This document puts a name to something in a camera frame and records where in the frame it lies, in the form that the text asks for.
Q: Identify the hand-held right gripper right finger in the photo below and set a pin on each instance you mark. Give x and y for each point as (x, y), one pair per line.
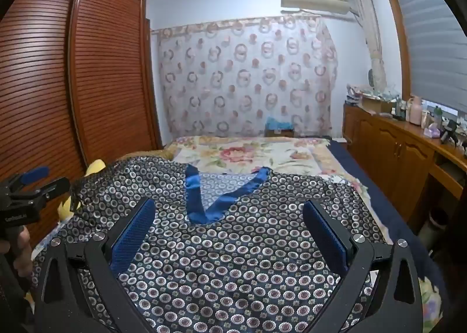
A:
(328, 238)

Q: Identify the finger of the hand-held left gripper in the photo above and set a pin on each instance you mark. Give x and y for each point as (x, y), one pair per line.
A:
(34, 174)
(54, 187)

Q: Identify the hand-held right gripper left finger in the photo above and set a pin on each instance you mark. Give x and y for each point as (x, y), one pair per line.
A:
(135, 234)

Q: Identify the person's left hand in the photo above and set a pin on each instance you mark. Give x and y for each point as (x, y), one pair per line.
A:
(22, 252)

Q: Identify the yellow plush toy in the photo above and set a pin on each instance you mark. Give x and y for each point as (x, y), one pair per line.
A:
(95, 167)

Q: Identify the navy mattress sheet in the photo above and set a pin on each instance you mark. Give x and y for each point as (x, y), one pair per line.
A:
(394, 223)

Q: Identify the wooden sideboard cabinet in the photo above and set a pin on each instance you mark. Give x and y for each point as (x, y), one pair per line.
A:
(386, 146)

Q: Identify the dark waste bin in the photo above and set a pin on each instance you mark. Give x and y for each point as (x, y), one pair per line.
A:
(436, 219)

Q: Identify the floral bed blanket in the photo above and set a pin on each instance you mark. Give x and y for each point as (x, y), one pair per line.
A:
(237, 154)

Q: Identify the wooden louvred wardrobe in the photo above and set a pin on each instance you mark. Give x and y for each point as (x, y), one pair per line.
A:
(102, 62)

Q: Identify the open cardboard box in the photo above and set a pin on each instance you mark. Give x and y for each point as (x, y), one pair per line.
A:
(372, 103)

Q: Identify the stack of books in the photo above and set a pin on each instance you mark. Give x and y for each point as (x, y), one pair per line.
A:
(352, 97)

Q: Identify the purple tissue box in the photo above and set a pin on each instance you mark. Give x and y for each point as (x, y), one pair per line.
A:
(434, 131)

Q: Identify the pink thermos jug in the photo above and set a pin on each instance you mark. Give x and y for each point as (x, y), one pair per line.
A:
(416, 114)

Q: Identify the small desk fan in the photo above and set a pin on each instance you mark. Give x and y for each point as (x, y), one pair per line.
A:
(371, 79)

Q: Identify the green bottle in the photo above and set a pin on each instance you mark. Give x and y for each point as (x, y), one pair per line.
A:
(437, 114)

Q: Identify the tied floral curtain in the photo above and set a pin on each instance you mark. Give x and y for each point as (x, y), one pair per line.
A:
(377, 62)

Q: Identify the grey window blind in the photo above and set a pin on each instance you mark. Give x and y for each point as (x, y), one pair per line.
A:
(430, 44)

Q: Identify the black camera on tripod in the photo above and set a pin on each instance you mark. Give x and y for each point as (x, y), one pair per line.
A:
(450, 130)

